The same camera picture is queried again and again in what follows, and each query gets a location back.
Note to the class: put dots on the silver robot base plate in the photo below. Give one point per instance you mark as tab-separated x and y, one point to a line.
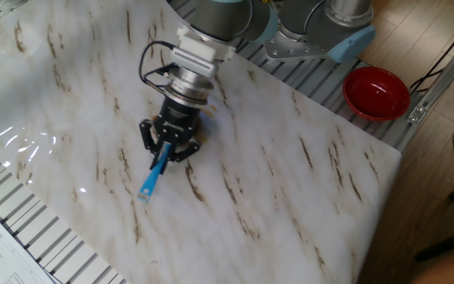
290	49

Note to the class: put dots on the white marble pattern sheet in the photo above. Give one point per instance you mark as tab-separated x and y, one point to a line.
270	177

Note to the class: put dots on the black chair base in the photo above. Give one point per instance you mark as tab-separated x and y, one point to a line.
443	245

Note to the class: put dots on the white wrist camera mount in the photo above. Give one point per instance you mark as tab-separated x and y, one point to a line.
199	47

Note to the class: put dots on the orange sauce stain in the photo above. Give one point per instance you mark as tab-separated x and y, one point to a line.
210	111

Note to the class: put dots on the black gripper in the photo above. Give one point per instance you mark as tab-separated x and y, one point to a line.
179	124

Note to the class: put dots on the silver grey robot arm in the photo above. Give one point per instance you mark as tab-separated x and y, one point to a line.
227	19

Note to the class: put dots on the red bowl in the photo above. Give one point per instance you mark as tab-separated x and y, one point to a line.
373	94

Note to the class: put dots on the aluminium frame beam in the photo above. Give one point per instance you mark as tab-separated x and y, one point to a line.
447	71

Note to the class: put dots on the seated person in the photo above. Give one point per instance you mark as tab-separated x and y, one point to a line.
451	270

